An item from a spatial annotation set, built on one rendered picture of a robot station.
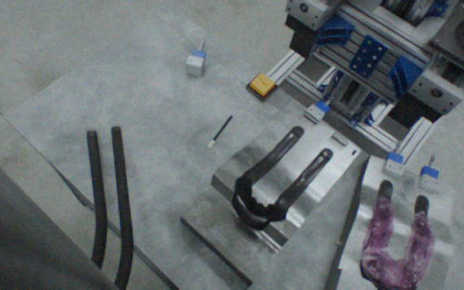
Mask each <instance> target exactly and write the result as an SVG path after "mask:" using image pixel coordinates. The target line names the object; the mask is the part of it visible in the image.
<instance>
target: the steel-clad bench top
mask: <svg viewBox="0 0 464 290"><path fill-rule="evenodd" d="M202 40H204V41H205V44H204V47H203V49H202V51H203V52H205V59H204V65H203V70H202V72H203V73H202V75H201V76H197V75H191V74H188V73H187V60H188V58H189V55H192V52H193V50H199V49H200V46H201V44H202ZM258 74H259V72H258V71H256V70H255V69H253V68H252V66H250V65H248V64H247V63H246V62H245V61H243V60H241V59H240V58H239V57H238V56H237V55H236V54H234V53H233V52H232V51H231V50H228V49H227V47H225V46H224V45H223V44H221V43H220V42H218V41H217V39H214V38H212V36H211V35H209V34H208V33H206V32H205V31H204V30H202V28H199V27H198V26H196V24H195V23H194V22H193V21H191V20H190V19H189V18H187V17H186V16H184V15H183V14H181V12H180V11H178V10H177V9H175V8H174V7H173V6H171V5H170V4H167V5H165V6H164V7H163V8H162V9H160V10H158V11H157V12H155V13H154V14H152V15H151V16H149V17H148V18H147V19H144V20H143V21H142V22H141V23H139V24H138V25H136V26H134V27H133V28H132V29H131V30H129V31H128V32H127V33H125V34H124V35H122V36H121V37H119V38H118V39H117V40H114V41H112V43H111V44H109V45H106V47H104V48H103V49H102V50H99V51H98V52H97V53H96V54H95V55H92V56H91V58H89V59H88V60H86V61H84V62H82V63H81V64H80V65H78V66H76V67H75V68H74V69H73V70H71V71H68V73H66V74H65V75H63V76H62V77H61V78H59V79H58V80H57V81H55V82H53V83H52V84H50V85H49V86H47V87H45V89H43V90H42V91H39V92H38V93H37V94H36V95H34V96H32V97H30V98H29V99H28V100H27V102H26V101H25V102H24V103H22V104H21V105H20V106H17V107H16V108H14V110H12V111H11V112H8V113H7V114H6V115H4V116H3V117H4V118H5V119H6V120H7V122H8V123H10V124H11V125H12V126H13V127H14V128H15V129H16V130H17V131H18V132H19V133H20V134H21V135H22V136H23V137H24V138H25V139H27V140H28V142H29V143H30V144H31V145H33V146H34V148H35V149H36V150H37V151H39V152H40V154H41V155H42V156H45V157H46V158H47V160H48V161H49V162H51V163H52V165H53V166H54V167H56V168H57V169H58V170H59V172H61V173H62V174H63V175H64V177H66V178H67V179H68V180H69V181H70V182H71V183H72V184H73V185H74V186H75V187H76V188H77V189H78V190H79V191H80V192H81V193H82V194H83V195H84V196H85V197H87V199H88V200H89V201H90V202H91V203H93V205H94V198H93V184H92V176H91V170H90V163H89V156H88V141H87V134H86V130H87V129H88V128H94V129H95V130H96V132H97V138H98V144H99V156H100V162H101V168H102V174H103V180H104V187H105V203H106V210H107V218H109V220H110V221H111V222H112V223H114V225H115V226H116V227H117V228H118V229H119V230H120V226H119V222H120V217H119V209H118V202H117V192H116V169H115V161H114V153H113V145H112V136H111V128H110V127H111V125H114V124H118V125H121V135H122V141H123V148H124V155H125V161H126V168H127V187H128V194H129V201H130V207H131V221H132V228H133V235H134V244H135V246H136V247H137V248H138V249H140V251H141V252H142V253H143V254H145V256H146V257H147V258H148V259H149V260H151V261H152V262H153V263H154V264H155V265H156V266H157V267H158V268H159V269H160V270H161V271H162V272H163V273H164V274H165V275H166V276H167V277H168V278H169V279H170V280H171V281H172V282H173V283H174V284H175V286H177V287H178V288H179V289H180V290H245V289H246V288H247V289H246V290H325V288H326V281H327V278H328V276H329V274H330V271H331V266H332V263H333V260H334V258H335V255H336V250H337V246H338V244H335V240H340V236H341V234H342V230H343V228H344V226H345V221H346V218H347V215H348V211H349V209H350V203H351V201H352V198H353V196H354V194H355V188H356V186H357V183H358V181H359V177H360V172H361V169H362V166H363V164H364V162H365V161H366V160H367V159H368V158H369V157H370V156H369V154H368V153H366V151H363V150H362V149H361V148H360V147H359V146H356V145H355V144H354V143H353V142H352V141H350V140H349V139H347V138H346V137H344V136H343V135H341V134H340V133H339V132H338V131H337V130H335V129H333V127H331V126H329V125H327V123H326V122H325V121H324V120H321V121H323V123H324V124H326V125H327V126H329V127H330V128H331V129H333V130H334V131H335V132H336V133H335V134H334V135H336V136H338V137H339V138H340V139H341V140H344V142H346V143H348V142H350V143H351V144H352V145H354V146H355V147H357V148H358V149H359V150H360V154H359V155H358V156H356V158H355V160H354V161H353V162H352V163H351V164H350V165H349V167H348V168H347V169H346V170H345V171H344V172H343V173H342V175H341V176H339V177H338V180H337V181H336V182H335V183H334V184H333V186H332V187H331V188H330V189H329V190H328V192H327V193H326V194H325V196H323V198H322V200H321V201H320V202H318V205H317V206H316V207H315V208H314V209H313V212H311V213H310V214H309V216H308V217H307V219H306V220H305V221H304V222H303V224H302V225H301V226H300V227H299V228H298V229H297V231H296V232H294V233H293V236H292V237H290V239H289V240H288V242H286V243H285V244H284V245H283V247H282V248H281V249H280V250H279V252H278V253H277V254H276V256H275V257H274V258H272V261H271V262H270V263H269V264H268V266H267V267H266V268H265V269H264V270H263V272H262V274H260V275H259V276H258V279H257V280H255V282H254V283H253V285H251V286H249V285H248V284H247V283H246V282H245V281H243V280H242V279H241V278H240V277H239V276H238V274H237V273H235V272H234V271H232V269H231V268H229V267H228V266H227V264H226V263H224V262H223V261H222V260H221V259H220V258H218V257H217V255H216V254H215V253H214V252H212V251H211V250H210V249H209V248H208V247H207V246H206V245H205V244H204V243H203V242H202V241H201V240H199V239H198V238H197V237H196V236H195V235H194V234H193V232H192V231H190V230H189V229H188V228H187V227H185V226H184V225H183V223H182V222H181V214H182V212H183V211H185V210H186V209H187V207H188V206H190V205H191V204H192V203H193V201H195V200H196V199H197V197H198V196H199V195H201V194H202V193H203V191H204V190H206V189H207V186H208V185H210V183H211V181H212V178H213V173H214V172H215V171H217V168H218V167H219V166H220V165H222V163H223V162H224V161H227V159H228V158H229V157H231V156H232V155H234V154H235V153H236V152H237V151H240V150H242V148H243V147H245V146H247V145H248V144H249V143H250V142H251V141H252V140H253V139H254V138H255V137H256V136H257V135H258V134H259V133H260V132H261V131H262V130H263V129H264V128H265V127H266V126H267V125H268V124H269V123H270V122H271V121H272V120H273V119H274V118H275V117H276V116H277V115H278V114H279V113H280V112H281V111H282V110H283V109H284V108H285V107H286V106H287V105H288V104H289V103H290V102H291V101H292V100H293V101H295V102H297V104H298V105H300V106H302V104H300V103H299V102H298V101H297V100H295V99H293V98H292V97H291V96H290V95H287V93H286V92H284V91H283V90H282V89H281V88H280V87H277V90H276V91H274V92H273V93H272V94H271V95H270V96H269V97H268V98H267V100H266V101H264V102H261V101H260V100H259V99H258V98H257V97H256V96H254V95H252V93H251V92H249V91H247V90H246V86H247V84H248V83H249V82H250V81H252V80H253V79H254V78H255V77H256V76H257V75H258ZM302 107H303V108H304V109H306V110H307V108H306V107H305V106H302ZM230 116H232V119H231V121H229V122H228V124H227V126H226V127H225V128H224V130H223V131H222V133H221V134H220V136H218V137H217V140H216V141H215V142H214V143H213V146H212V147H211V148H208V147H207V146H208V145H209V143H210V142H211V141H212V140H213V138H214V136H216V134H217V132H218V131H219V130H220V129H221V128H222V126H223V125H224V124H225V122H226V121H227V119H228V118H229V117H230ZM449 228H450V234H451V238H452V241H453V254H452V258H451V262H450V267H449V269H448V272H447V276H446V281H445V283H444V286H443V289H442V290H464V225H463V224H461V223H460V222H459V221H458V220H456V219H455V218H454V217H452V216H451V217H450V221H449Z"/></svg>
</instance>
